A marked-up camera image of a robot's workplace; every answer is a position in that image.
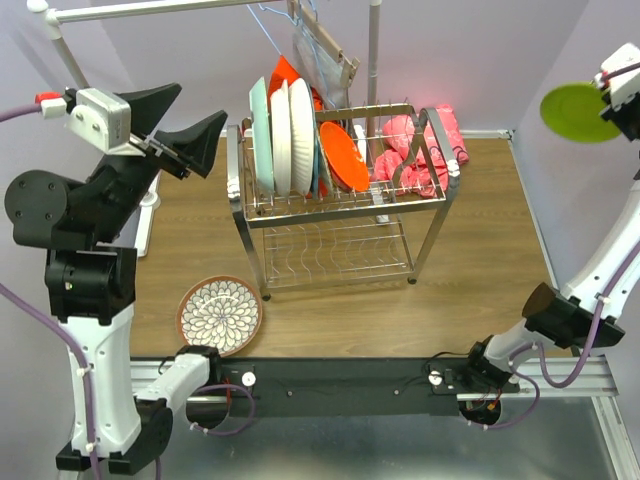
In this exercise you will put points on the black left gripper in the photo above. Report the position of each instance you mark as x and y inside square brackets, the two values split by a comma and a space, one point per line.
[195, 146]

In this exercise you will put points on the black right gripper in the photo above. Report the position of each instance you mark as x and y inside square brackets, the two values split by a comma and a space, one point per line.
[617, 115]

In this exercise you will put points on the lime green plate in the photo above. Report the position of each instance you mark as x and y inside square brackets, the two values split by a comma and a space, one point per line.
[572, 111]

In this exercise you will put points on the mint rectangular plate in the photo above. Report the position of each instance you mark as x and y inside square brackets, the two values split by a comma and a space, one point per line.
[262, 148]

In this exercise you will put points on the teal scalloped plate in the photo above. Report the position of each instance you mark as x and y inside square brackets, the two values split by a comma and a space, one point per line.
[314, 189]

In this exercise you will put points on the woven bamboo plate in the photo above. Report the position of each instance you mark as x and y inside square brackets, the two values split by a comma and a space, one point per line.
[325, 180]

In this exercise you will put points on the orange plastic plate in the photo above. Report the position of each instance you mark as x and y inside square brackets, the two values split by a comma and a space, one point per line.
[346, 164]

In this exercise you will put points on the flower plate brown rim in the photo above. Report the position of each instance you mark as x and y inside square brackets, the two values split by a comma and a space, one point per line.
[222, 312]
[302, 136]

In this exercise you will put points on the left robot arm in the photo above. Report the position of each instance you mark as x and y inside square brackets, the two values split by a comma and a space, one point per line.
[91, 281]

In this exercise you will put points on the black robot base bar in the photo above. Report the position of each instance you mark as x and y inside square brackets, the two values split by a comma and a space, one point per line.
[333, 387]

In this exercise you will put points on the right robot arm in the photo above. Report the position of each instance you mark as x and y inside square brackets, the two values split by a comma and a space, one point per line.
[583, 313]

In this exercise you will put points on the orange garment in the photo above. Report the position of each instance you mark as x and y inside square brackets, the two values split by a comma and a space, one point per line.
[285, 71]

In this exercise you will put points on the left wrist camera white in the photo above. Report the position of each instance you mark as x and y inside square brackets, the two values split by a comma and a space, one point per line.
[102, 119]

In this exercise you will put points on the blue wire hanger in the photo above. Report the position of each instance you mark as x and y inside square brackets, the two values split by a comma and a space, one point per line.
[259, 12]

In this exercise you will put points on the steel wire dish rack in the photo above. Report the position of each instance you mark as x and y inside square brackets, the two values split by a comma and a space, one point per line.
[383, 234]

